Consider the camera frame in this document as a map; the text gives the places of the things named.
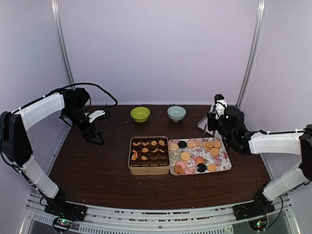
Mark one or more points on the floral cookie tray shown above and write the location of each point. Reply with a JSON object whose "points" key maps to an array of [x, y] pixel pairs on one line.
{"points": [[209, 151]]}

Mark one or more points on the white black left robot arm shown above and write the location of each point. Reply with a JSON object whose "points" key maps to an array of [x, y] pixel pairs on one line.
{"points": [[16, 148]]}

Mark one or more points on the round patterned biscuit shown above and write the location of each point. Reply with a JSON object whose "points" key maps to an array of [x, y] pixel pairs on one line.
{"points": [[173, 146]]}

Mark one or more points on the aluminium corner post left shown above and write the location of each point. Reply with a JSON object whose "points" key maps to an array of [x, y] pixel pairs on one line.
{"points": [[61, 41]]}

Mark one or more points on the black sandwich cookie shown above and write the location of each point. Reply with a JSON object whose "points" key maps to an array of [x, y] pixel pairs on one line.
{"points": [[201, 168]]}

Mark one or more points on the aluminium corner post right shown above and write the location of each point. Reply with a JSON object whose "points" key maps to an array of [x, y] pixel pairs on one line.
{"points": [[256, 40]]}

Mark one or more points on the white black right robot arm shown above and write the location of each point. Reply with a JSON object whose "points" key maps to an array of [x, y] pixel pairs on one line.
{"points": [[229, 123]]}

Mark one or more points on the metal serving tongs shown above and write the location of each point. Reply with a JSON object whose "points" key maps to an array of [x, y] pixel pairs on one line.
{"points": [[208, 132]]}

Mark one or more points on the gold cookie tin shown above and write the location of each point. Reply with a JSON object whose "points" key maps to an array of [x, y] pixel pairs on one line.
{"points": [[151, 157]]}

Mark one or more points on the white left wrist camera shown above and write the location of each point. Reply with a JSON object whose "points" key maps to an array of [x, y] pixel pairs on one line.
{"points": [[98, 115]]}

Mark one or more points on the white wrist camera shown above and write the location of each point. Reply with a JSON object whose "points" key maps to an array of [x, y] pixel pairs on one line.
{"points": [[219, 106], [98, 115]]}

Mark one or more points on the pink round cookie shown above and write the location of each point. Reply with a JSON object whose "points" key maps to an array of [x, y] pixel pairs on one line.
{"points": [[182, 164]]}

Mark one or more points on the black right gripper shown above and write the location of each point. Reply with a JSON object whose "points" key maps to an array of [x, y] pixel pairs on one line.
{"points": [[210, 116]]}

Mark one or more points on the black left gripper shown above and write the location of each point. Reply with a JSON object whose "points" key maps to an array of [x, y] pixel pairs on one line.
{"points": [[88, 137]]}

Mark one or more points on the aluminium corner post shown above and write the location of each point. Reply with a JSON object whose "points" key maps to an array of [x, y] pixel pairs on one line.
{"points": [[256, 40], [61, 41]]}

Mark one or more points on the green bowl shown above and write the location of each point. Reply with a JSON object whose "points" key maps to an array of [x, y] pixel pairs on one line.
{"points": [[140, 114]]}

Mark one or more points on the light blue striped bowl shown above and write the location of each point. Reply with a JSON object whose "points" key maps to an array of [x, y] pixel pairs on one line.
{"points": [[176, 113]]}

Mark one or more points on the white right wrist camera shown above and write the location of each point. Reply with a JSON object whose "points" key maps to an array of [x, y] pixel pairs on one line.
{"points": [[219, 106]]}

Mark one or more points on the aluminium front rail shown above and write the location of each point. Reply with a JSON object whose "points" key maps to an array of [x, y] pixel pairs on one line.
{"points": [[209, 220]]}

